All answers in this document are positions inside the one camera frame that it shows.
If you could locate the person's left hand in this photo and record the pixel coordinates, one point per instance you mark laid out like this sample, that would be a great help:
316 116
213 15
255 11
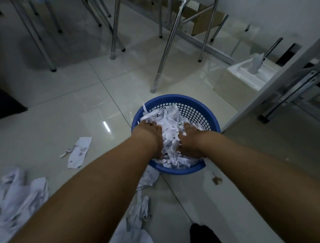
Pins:
150 135

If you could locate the person's right hand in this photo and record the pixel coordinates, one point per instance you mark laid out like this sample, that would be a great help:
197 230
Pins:
192 142

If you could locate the blue plastic mesh wastebasket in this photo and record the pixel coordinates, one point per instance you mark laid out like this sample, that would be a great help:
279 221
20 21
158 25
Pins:
175 171

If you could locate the pile of shredded white paper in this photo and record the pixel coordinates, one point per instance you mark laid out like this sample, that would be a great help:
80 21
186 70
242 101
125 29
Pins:
15 197

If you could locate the person's right forearm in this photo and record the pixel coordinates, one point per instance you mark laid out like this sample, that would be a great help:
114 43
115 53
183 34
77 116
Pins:
262 180

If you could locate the person's left forearm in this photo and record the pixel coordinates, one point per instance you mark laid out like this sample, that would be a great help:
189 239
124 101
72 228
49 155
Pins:
87 197

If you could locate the white tiled floor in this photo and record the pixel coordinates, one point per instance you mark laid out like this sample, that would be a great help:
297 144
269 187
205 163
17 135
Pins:
87 95

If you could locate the person's black trouser leg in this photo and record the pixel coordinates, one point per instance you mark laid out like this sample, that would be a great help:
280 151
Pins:
203 234

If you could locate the black chrome chair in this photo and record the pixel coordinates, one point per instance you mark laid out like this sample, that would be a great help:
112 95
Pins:
166 50

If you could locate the brown wooden board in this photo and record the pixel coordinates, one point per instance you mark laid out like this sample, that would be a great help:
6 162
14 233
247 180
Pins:
205 20

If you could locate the black table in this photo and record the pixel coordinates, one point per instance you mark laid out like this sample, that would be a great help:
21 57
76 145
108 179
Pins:
11 104

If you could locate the red chrome chair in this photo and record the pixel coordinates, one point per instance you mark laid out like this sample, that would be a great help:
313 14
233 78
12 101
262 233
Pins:
37 40

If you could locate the silver folding metal frame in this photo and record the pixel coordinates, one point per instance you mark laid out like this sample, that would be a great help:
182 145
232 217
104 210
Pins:
295 92

